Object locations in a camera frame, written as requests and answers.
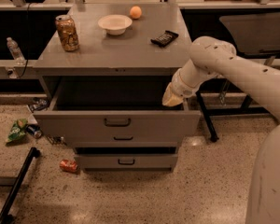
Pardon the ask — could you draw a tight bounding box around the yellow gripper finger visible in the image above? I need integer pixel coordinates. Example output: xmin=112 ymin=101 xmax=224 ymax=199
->
xmin=162 ymin=82 xmax=183 ymax=107

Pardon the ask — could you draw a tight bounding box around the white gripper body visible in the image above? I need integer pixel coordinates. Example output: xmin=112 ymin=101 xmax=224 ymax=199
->
xmin=171 ymin=68 xmax=198 ymax=98

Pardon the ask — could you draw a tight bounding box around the grey top drawer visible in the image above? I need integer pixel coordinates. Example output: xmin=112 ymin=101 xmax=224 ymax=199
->
xmin=36 ymin=76 xmax=201 ymax=141

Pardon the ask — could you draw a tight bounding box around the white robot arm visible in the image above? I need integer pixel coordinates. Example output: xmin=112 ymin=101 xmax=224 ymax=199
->
xmin=162 ymin=36 xmax=280 ymax=224

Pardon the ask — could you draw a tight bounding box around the grey metal drawer cabinet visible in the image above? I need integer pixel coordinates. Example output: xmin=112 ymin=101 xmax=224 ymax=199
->
xmin=33 ymin=2 xmax=202 ymax=173

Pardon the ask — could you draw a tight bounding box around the grey bottom drawer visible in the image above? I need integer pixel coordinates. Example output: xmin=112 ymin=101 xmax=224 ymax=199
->
xmin=75 ymin=154 xmax=178 ymax=170

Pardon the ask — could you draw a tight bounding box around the black snack bar wrapper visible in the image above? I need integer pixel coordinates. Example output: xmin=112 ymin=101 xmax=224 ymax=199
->
xmin=151 ymin=30 xmax=179 ymax=48

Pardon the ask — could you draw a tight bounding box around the orange fruit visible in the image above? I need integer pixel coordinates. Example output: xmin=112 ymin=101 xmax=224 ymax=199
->
xmin=130 ymin=6 xmax=142 ymax=20

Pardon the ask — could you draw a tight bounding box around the white bowl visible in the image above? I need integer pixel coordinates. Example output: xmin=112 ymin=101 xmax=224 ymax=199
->
xmin=98 ymin=15 xmax=133 ymax=35

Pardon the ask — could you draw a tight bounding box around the dark chair seat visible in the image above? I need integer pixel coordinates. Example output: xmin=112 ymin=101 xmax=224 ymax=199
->
xmin=219 ymin=12 xmax=280 ymax=56

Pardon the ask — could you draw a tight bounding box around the gold drink can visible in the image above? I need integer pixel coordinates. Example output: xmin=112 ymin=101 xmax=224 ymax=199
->
xmin=55 ymin=15 xmax=79 ymax=51

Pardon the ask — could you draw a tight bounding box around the crushed orange can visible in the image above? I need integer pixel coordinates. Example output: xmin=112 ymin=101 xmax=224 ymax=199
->
xmin=59 ymin=160 xmax=78 ymax=173

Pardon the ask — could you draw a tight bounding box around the pile of floor litter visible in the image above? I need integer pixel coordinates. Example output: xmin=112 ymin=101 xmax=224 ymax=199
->
xmin=27 ymin=97 xmax=65 ymax=145

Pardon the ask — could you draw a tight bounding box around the green chip bag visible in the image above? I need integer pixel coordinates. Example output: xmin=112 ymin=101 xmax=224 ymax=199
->
xmin=6 ymin=119 xmax=27 ymax=144

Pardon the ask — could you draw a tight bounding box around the clear plastic water bottle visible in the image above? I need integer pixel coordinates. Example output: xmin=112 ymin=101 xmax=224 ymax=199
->
xmin=7 ymin=37 xmax=25 ymax=65

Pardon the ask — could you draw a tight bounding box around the black stand leg left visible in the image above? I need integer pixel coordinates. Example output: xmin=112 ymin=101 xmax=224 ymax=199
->
xmin=0 ymin=147 xmax=41 ymax=224

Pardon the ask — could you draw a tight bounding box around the black table leg frame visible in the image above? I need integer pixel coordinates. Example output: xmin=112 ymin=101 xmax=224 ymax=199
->
xmin=196 ymin=77 xmax=269 ymax=143

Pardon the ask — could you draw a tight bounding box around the black cable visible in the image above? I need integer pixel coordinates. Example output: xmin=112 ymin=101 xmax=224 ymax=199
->
xmin=18 ymin=3 xmax=34 ymax=78

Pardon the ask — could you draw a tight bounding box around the white wall socket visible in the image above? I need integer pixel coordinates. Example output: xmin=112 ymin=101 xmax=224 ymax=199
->
xmin=7 ymin=67 xmax=20 ymax=79

